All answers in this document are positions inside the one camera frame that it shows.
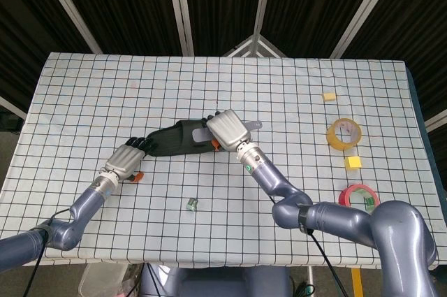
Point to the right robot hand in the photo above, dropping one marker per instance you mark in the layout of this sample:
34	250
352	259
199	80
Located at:
228	131

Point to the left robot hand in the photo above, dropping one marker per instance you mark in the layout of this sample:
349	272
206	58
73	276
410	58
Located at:
122	162

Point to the purple scrub brush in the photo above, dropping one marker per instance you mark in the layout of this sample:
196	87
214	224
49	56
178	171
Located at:
199	134

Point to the black rubber slipper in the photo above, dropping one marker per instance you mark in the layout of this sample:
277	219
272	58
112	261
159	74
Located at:
171	139

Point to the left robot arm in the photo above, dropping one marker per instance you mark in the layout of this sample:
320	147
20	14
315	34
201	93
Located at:
66	227

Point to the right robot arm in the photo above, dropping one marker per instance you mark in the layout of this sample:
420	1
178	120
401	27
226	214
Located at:
349	220

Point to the white black-grid tablecloth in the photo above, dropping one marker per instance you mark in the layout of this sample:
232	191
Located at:
209	84

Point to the small green clip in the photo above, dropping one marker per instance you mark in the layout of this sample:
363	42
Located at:
192	203

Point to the white triangular screen foot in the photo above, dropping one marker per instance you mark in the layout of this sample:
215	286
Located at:
256	45

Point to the pale yellow sponge block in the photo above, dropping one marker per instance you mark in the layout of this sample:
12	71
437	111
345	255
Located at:
329	96

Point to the yellow clear tape roll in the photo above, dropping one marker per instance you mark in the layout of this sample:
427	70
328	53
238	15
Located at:
335	141

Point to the translucent plastic bin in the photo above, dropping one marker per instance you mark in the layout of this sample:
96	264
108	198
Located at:
104	281

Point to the bright yellow sponge block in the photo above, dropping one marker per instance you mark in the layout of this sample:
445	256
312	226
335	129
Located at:
353	163

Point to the red tape roll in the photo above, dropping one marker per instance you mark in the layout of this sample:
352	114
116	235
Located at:
345	197

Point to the grey-blue robot torso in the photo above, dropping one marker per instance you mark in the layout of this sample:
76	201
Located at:
216	283

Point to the small green transparent box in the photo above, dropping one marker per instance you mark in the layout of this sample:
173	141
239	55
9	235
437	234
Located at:
369	202

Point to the white screen frame post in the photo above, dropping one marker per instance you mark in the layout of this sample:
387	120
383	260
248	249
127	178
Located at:
260	3
181	10
359	10
70	10

